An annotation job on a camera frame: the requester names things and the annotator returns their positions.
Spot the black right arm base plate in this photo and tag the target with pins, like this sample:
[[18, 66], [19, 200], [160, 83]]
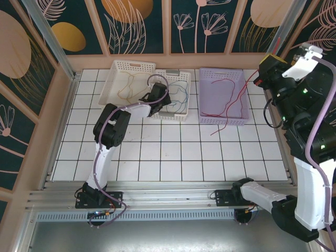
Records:
[[221, 198]]

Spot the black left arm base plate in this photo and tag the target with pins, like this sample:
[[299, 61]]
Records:
[[116, 197]]

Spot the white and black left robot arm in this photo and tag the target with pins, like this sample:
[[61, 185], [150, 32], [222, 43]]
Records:
[[101, 162]]

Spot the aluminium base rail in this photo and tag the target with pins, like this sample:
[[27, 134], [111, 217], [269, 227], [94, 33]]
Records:
[[168, 195]]

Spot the cream perforated plastic basket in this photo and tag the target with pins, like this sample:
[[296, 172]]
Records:
[[115, 78]]

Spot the grey metal sheet panel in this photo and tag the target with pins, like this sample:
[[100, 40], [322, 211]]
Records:
[[168, 236]]

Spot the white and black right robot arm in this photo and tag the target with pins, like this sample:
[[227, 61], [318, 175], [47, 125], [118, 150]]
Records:
[[309, 197]]

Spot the purple perforated plastic basket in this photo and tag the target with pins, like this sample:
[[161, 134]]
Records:
[[218, 97]]

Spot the aluminium frame post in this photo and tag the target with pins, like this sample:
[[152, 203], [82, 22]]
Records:
[[282, 23], [53, 46]]

